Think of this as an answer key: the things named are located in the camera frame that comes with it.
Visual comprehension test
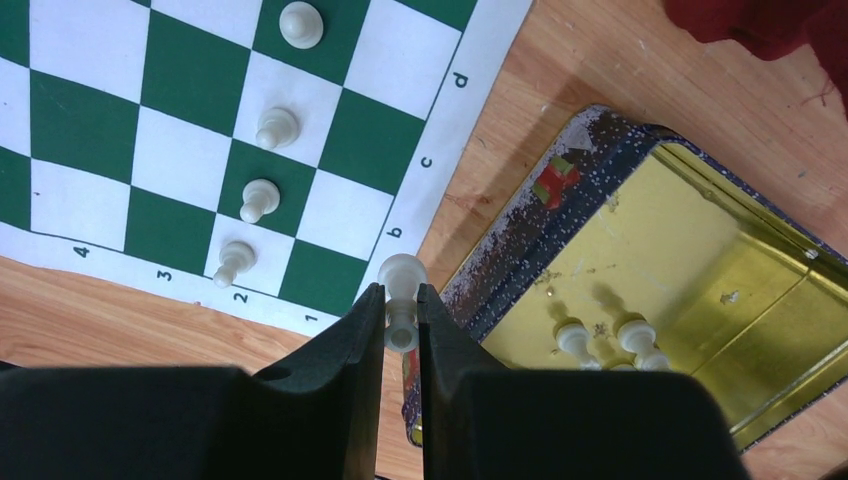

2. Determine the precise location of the yellow tray of white pieces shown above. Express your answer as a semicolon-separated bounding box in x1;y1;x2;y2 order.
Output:
441;104;847;450

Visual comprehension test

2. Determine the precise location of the white piece in tray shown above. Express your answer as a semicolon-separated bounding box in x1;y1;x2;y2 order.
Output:
555;323;601;370
617;320;671;371

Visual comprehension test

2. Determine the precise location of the white bishop chess piece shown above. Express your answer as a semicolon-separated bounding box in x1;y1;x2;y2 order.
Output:
377;253;428;353

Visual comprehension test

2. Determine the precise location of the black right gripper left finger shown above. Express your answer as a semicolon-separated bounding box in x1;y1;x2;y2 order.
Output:
1;284;385;479

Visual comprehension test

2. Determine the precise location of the red hanging garment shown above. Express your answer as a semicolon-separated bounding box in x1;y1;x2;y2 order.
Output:
663;0;847;103

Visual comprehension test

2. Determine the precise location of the green white chess board mat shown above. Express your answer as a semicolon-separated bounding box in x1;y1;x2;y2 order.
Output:
1;1;531;336

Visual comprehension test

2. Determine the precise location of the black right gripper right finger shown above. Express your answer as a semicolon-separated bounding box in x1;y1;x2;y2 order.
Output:
417;284;748;479

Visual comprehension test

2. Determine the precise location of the white chess pawn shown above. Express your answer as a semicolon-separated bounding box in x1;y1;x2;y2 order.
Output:
279;1;324;50
239;179;281;224
255;108;300;150

